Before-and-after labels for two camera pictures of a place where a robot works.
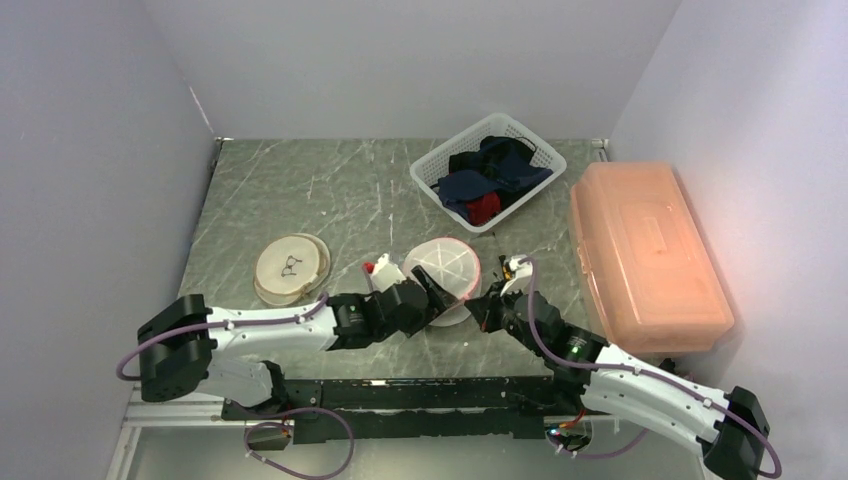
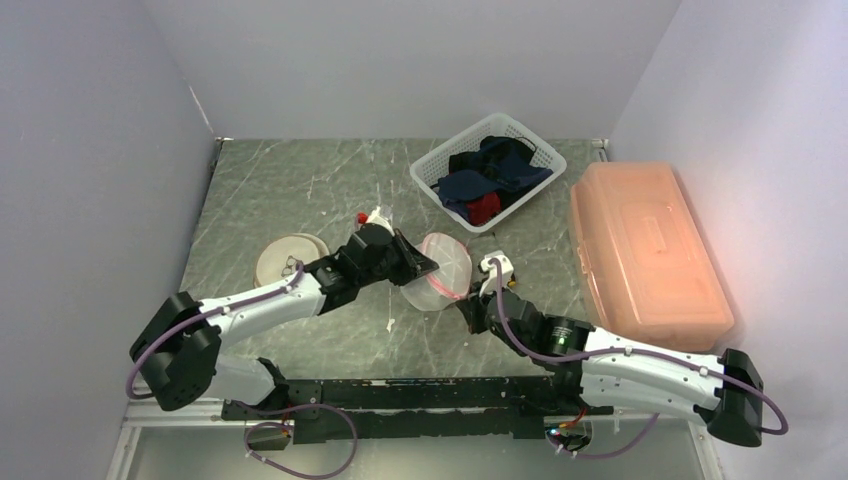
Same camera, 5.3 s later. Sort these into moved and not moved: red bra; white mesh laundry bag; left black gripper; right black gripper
Moved: left black gripper
Not moved: right black gripper; red bra; white mesh laundry bag
